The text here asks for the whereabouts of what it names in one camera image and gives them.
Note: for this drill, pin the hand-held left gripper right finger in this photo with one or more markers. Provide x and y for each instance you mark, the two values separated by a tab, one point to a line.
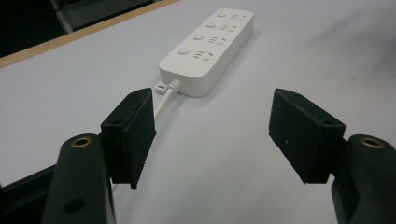
311	140

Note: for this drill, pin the white power strip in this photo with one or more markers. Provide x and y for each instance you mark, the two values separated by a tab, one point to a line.
208	49

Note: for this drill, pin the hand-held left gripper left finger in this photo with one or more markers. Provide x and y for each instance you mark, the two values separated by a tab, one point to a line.
124	137

